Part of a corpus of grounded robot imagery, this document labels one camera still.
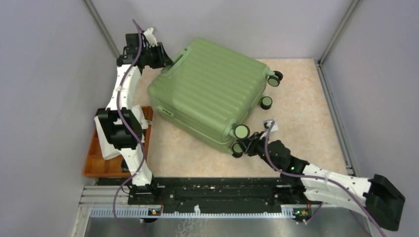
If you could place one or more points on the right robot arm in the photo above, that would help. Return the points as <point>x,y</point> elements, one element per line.
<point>376,198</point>

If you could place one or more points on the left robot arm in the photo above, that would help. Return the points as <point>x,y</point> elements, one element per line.
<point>128,75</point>

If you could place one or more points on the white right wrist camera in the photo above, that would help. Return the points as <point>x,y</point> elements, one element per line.
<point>270,125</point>

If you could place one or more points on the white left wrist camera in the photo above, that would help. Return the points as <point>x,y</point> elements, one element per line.
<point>149,36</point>

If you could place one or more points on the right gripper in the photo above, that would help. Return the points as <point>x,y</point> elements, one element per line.
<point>249,144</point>

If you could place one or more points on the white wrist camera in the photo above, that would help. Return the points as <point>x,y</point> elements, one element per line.
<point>149,36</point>
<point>270,125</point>

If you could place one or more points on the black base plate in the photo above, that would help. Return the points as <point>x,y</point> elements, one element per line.
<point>222,195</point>

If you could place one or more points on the white fluffy towel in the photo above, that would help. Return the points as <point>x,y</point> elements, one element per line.
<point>104,144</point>

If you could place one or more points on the green suitcase blue lining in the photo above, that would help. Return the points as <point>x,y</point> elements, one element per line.
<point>210,91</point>

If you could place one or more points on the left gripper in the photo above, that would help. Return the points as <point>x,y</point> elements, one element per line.
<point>163,59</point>

